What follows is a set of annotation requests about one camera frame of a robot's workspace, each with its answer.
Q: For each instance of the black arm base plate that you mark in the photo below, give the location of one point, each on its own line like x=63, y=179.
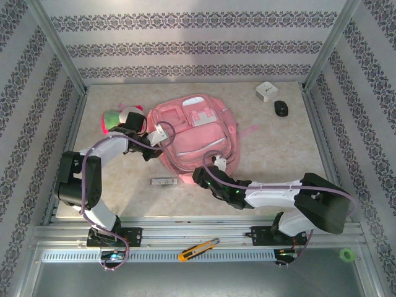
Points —
x=263, y=236
x=134, y=235

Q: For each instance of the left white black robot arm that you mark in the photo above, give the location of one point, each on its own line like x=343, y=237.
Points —
x=105, y=148

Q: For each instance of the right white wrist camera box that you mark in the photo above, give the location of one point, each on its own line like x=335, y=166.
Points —
x=220, y=162

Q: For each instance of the white square alarm clock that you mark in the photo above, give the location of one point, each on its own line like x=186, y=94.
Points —
x=266, y=91

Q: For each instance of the yellow black utility knife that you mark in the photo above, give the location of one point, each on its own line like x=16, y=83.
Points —
x=198, y=249

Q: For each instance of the white green pink plush toy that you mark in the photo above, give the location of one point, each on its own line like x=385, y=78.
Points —
x=111, y=119

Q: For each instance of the aluminium corner post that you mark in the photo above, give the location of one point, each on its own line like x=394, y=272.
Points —
x=63, y=52
x=325, y=52

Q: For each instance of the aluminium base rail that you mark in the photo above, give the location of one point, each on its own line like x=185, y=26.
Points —
x=191, y=230

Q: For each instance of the green tape roll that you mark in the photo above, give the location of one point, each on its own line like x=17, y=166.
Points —
x=341, y=255

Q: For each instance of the black computer mouse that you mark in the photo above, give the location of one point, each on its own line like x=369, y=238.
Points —
x=281, y=108

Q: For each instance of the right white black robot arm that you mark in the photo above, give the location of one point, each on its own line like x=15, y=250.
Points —
x=269, y=195

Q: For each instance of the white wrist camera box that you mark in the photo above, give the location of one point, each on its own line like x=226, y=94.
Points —
x=157, y=134
x=220, y=162

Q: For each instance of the pink school backpack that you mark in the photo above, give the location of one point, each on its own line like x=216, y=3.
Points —
x=201, y=136

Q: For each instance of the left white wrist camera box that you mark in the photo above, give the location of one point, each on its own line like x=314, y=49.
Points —
x=157, y=134

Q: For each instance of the aluminium side rail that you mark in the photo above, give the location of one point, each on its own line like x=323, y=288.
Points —
x=318, y=130
x=77, y=123

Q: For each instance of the silver rectangular bar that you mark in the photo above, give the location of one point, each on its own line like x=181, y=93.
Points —
x=164, y=182

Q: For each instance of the small circuit board green light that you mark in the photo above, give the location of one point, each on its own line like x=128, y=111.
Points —
x=286, y=253
x=113, y=255

